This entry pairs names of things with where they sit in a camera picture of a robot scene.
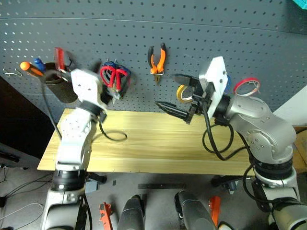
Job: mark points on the grey table leg foot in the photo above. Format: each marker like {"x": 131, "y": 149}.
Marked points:
{"x": 232, "y": 187}

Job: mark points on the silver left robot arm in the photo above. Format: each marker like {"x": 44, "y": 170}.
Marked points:
{"x": 72, "y": 134}

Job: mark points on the orange floor object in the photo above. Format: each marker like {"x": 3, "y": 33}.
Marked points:
{"x": 105, "y": 215}
{"x": 215, "y": 210}

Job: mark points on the black table leg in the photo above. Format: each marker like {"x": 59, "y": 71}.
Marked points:
{"x": 98, "y": 177}

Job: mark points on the blue plastic bin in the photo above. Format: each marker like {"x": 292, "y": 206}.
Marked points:
{"x": 302, "y": 3}

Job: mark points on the orange black screwdriver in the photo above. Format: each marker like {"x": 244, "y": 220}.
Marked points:
{"x": 25, "y": 65}

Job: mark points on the red tape roll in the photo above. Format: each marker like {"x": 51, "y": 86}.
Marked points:
{"x": 242, "y": 81}

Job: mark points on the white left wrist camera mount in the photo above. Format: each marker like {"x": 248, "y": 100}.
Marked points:
{"x": 86, "y": 83}

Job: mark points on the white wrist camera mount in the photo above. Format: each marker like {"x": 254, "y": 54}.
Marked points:
{"x": 216, "y": 76}
{"x": 86, "y": 83}

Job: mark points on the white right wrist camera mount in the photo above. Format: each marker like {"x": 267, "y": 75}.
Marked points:
{"x": 216, "y": 76}

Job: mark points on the orange black pliers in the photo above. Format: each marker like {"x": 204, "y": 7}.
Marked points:
{"x": 163, "y": 57}

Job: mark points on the black plastic cup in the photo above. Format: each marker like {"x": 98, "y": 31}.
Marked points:
{"x": 62, "y": 93}

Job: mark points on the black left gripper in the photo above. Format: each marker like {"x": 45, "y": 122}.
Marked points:
{"x": 106, "y": 94}

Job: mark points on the dark rounded shape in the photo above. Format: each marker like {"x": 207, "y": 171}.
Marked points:
{"x": 130, "y": 213}
{"x": 194, "y": 210}

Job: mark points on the grey metal pegboard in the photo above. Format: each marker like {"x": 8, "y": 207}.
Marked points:
{"x": 192, "y": 36}

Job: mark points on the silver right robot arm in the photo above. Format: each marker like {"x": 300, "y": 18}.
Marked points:
{"x": 263, "y": 124}

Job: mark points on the metal loop pegboard hook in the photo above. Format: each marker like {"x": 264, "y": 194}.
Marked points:
{"x": 163, "y": 72}

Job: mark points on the yellow tape roll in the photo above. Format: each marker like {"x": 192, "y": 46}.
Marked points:
{"x": 179, "y": 93}

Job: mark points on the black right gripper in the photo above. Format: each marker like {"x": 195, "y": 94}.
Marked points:
{"x": 199, "y": 93}

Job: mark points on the grey floor box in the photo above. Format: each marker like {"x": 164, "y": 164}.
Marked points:
{"x": 91, "y": 187}

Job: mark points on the black flat ruler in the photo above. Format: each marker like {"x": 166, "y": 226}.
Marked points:
{"x": 160, "y": 186}

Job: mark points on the cardboard box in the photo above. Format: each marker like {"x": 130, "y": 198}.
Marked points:
{"x": 301, "y": 146}

